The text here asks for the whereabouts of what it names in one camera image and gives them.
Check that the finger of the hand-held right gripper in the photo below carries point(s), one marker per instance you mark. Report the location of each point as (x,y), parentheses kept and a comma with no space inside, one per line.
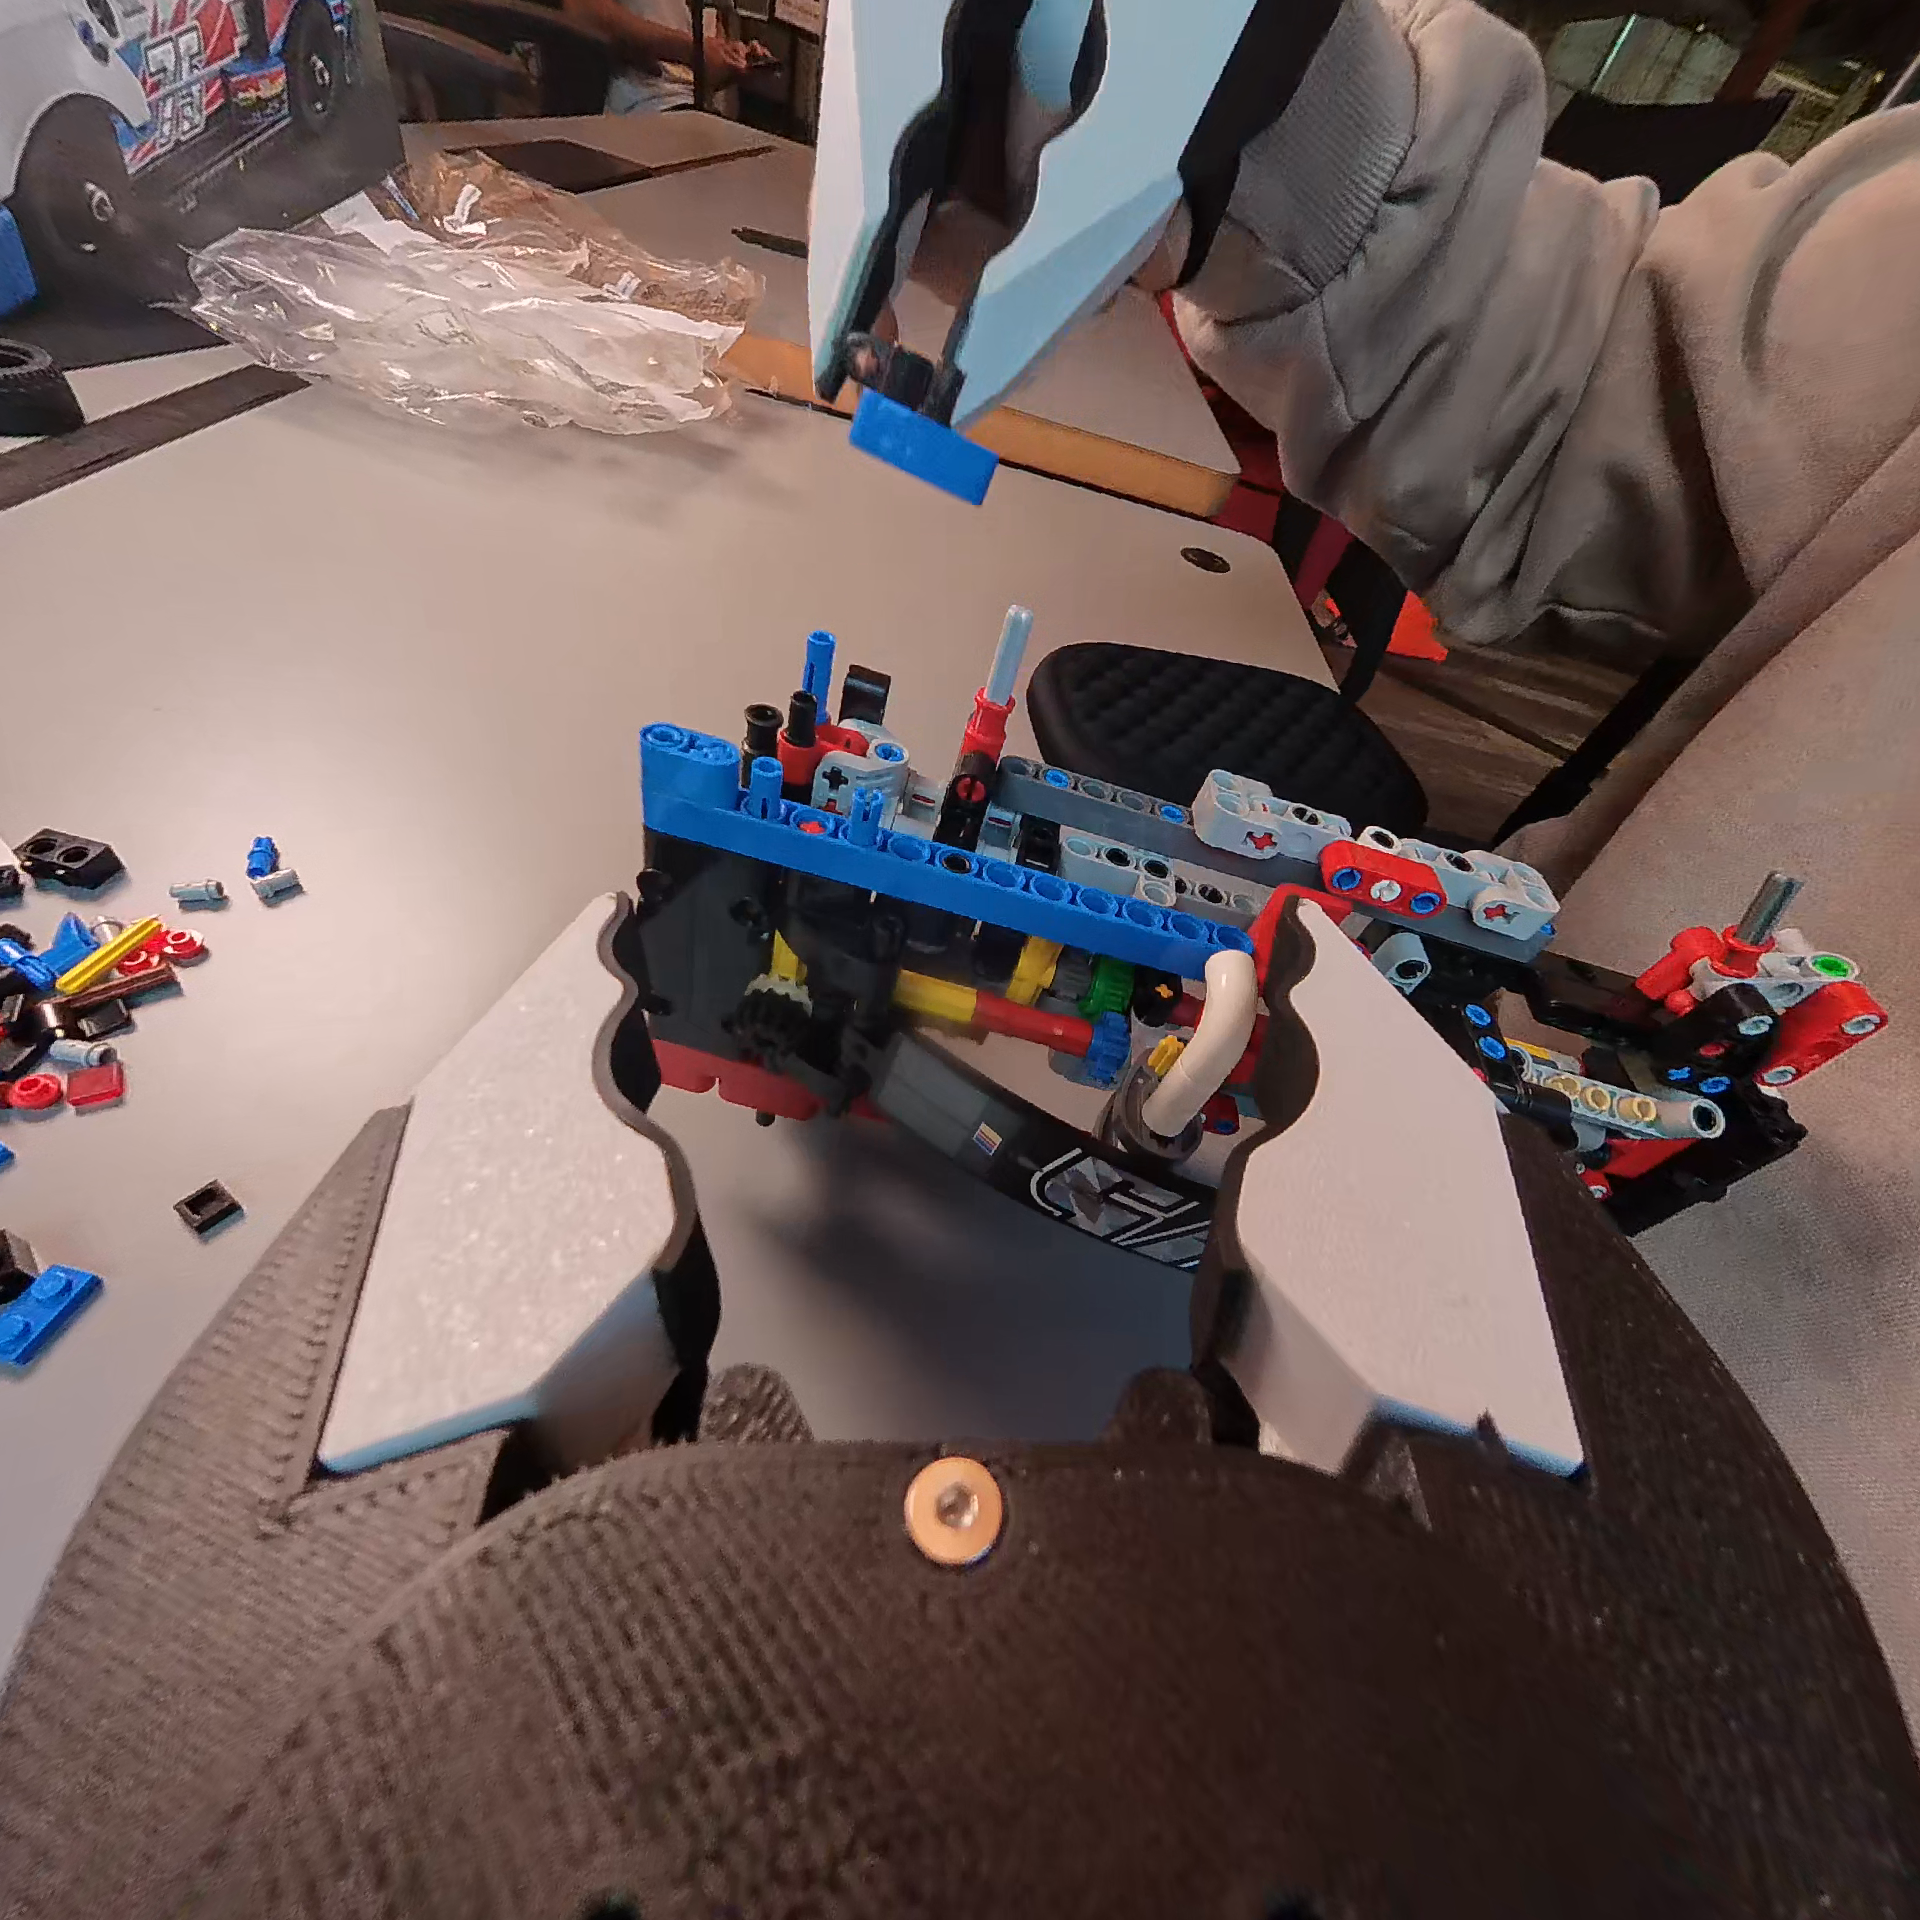
(855,152)
(1109,197)

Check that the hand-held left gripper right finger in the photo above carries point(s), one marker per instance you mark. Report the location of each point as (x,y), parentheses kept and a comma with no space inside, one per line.
(1396,1230)

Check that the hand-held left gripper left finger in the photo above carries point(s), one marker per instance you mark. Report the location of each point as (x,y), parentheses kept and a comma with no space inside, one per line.
(497,1230)

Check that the black lego perpendicular connector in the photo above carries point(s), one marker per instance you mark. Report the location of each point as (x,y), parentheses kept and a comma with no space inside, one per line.
(887,365)

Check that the blue L-shaped lego beam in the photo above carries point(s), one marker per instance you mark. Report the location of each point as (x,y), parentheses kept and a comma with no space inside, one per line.
(924,442)

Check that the lego car model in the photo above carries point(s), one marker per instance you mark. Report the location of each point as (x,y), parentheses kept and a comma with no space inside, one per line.
(1051,931)

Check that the person's right forearm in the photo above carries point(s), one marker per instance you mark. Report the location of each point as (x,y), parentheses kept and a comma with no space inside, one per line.
(1501,300)

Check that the black square lego tile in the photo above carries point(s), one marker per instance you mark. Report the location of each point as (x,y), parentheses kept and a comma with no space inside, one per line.
(209,1208)

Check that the pile of loose lego pieces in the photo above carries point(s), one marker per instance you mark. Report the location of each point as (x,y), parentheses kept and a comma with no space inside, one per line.
(91,960)

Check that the person's right hand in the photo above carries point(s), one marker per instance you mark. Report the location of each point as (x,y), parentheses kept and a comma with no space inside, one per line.
(969,265)

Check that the crumpled brownish plastic bag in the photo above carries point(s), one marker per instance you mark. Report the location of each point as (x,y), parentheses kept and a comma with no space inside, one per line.
(511,210)

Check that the clear plastic bag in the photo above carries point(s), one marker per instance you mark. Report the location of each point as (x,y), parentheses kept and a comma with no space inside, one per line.
(450,330)

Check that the black box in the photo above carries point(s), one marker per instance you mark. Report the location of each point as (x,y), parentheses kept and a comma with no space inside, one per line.
(196,119)

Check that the black rubber tyre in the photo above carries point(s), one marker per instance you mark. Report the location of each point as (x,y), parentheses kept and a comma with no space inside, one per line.
(38,392)

